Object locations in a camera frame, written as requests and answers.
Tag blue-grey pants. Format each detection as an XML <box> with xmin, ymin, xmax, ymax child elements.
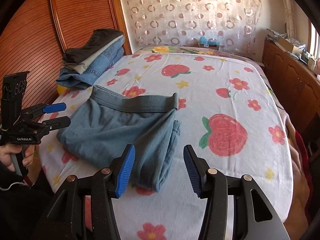
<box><xmin>57</xmin><ymin>86</ymin><xmax>181</xmax><ymax>192</ymax></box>

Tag person's left hand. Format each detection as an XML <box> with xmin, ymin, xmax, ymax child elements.
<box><xmin>0</xmin><ymin>143</ymin><xmax>36</xmax><ymax>172</ymax></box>

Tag folded blue jeans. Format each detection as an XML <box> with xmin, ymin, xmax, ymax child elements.
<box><xmin>56</xmin><ymin>36</ymin><xmax>125</xmax><ymax>89</ymax></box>

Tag folded beige garment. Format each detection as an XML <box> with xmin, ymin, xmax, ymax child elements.
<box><xmin>62</xmin><ymin>35</ymin><xmax>125</xmax><ymax>74</ymax></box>

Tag white floral strawberry bed sheet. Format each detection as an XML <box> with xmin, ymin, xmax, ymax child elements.
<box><xmin>38</xmin><ymin>52</ymin><xmax>294</xmax><ymax>240</ymax></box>

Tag person's black sleeve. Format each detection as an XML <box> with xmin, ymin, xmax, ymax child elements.
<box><xmin>1</xmin><ymin>165</ymin><xmax>54</xmax><ymax>239</ymax></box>

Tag folded black garment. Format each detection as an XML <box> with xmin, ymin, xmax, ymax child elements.
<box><xmin>62</xmin><ymin>29</ymin><xmax>123</xmax><ymax>64</ymax></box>

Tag blue item on box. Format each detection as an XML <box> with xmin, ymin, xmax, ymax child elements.
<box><xmin>199</xmin><ymin>36</ymin><xmax>220</xmax><ymax>50</ymax></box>

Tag wooden window-side cabinet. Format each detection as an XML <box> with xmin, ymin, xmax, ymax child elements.
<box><xmin>262</xmin><ymin>40</ymin><xmax>319</xmax><ymax>138</ymax></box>

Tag sheer circle-pattern curtain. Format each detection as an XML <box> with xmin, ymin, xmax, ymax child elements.
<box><xmin>121</xmin><ymin>0</ymin><xmax>261</xmax><ymax>52</ymax></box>

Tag cardboard box on cabinet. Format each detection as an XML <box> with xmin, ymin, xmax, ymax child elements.
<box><xmin>278</xmin><ymin>37</ymin><xmax>306</xmax><ymax>54</ymax></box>

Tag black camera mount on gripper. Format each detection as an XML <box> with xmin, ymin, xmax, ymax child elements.
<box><xmin>1</xmin><ymin>71</ymin><xmax>29</xmax><ymax>131</ymax></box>

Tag white cable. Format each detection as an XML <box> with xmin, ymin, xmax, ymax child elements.
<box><xmin>0</xmin><ymin>181</ymin><xmax>27</xmax><ymax>192</ymax></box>

